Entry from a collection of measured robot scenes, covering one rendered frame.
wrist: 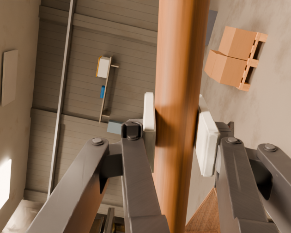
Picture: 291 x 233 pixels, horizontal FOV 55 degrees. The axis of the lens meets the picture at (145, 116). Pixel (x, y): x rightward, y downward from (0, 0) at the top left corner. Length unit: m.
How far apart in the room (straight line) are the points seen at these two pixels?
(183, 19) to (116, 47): 7.85
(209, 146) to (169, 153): 0.04
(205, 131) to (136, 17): 7.79
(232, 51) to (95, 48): 5.11
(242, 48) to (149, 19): 4.59
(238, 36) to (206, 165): 3.50
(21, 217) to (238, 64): 2.85
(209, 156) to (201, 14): 0.08
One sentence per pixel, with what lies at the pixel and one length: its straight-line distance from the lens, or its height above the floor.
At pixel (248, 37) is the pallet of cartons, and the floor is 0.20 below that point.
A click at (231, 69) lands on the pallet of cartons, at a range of 3.67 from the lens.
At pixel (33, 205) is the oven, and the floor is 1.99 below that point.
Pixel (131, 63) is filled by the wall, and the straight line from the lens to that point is 8.04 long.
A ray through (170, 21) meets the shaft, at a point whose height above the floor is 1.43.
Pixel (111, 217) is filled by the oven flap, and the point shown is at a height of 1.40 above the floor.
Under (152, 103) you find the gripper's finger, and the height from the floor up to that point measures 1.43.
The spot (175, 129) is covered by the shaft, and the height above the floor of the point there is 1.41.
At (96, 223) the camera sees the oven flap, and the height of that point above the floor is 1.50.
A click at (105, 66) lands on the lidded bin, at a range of 7.62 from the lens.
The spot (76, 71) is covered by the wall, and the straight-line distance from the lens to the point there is 8.31.
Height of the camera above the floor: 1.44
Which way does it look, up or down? 4 degrees down
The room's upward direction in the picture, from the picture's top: 78 degrees counter-clockwise
